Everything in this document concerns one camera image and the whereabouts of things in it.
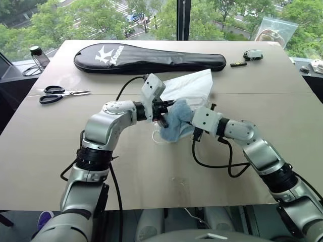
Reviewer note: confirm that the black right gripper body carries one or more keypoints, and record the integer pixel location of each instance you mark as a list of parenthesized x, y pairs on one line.
[(213, 106)]

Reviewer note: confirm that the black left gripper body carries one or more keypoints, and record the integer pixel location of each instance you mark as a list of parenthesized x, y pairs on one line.
[(159, 109)]

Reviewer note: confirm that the light blue towel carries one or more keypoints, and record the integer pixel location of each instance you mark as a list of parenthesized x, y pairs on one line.
[(176, 118)]

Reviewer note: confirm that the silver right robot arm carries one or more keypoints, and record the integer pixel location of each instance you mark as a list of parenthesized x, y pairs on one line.
[(262, 153)]

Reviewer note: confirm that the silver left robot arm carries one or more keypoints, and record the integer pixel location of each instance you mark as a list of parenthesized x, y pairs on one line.
[(98, 126)]

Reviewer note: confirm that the clear plastic zip bag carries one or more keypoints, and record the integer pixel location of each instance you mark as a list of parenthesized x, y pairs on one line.
[(276, 31)]

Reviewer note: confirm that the small black flat bar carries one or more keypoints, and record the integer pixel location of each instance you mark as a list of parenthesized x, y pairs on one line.
[(238, 64)]

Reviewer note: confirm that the black racket cover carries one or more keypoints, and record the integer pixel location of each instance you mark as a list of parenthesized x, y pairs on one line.
[(141, 59)]

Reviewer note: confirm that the white and black small device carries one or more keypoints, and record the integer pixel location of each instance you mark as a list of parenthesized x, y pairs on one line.
[(253, 54)]

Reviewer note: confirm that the small black round object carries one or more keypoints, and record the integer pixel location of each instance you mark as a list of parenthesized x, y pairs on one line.
[(304, 69)]

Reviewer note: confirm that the grey rounded robot leg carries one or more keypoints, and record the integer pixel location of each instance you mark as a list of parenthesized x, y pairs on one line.
[(149, 224), (222, 221)]

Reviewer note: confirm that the black side table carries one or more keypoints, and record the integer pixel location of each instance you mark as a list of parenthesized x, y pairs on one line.
[(314, 83)]

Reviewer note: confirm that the white crumpled object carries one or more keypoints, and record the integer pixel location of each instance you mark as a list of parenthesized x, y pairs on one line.
[(318, 66)]

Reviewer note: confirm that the purple shoe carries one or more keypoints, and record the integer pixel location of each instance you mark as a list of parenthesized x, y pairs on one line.
[(45, 219)]

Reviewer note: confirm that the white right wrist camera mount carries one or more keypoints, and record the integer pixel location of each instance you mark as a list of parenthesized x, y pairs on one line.
[(205, 119)]

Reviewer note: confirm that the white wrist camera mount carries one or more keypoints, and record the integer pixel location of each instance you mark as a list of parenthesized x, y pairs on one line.
[(151, 88), (205, 119)]

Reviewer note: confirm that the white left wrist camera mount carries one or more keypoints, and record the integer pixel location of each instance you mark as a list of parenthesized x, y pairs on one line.
[(151, 88)]

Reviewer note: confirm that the black window frame post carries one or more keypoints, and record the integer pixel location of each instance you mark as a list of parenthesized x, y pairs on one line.
[(182, 20)]

